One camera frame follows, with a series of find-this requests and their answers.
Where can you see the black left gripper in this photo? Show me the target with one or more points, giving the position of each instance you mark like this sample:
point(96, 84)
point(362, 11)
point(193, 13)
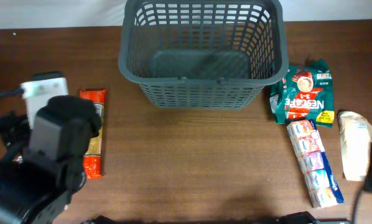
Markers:
point(5, 125)

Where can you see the grey plastic basket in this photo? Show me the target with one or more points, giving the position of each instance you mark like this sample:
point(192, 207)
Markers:
point(203, 54)

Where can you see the pink blue tissue multipack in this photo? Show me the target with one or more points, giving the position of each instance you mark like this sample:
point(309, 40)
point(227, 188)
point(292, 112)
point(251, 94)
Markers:
point(323, 188)

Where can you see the green Nescafe coffee bag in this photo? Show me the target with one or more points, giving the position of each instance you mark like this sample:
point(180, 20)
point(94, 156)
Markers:
point(306, 92)

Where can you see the orange spaghetti packet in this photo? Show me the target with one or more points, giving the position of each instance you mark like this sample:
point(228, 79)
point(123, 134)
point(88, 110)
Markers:
point(92, 158)

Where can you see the cream paper pouch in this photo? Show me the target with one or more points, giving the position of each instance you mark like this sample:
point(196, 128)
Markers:
point(355, 140)

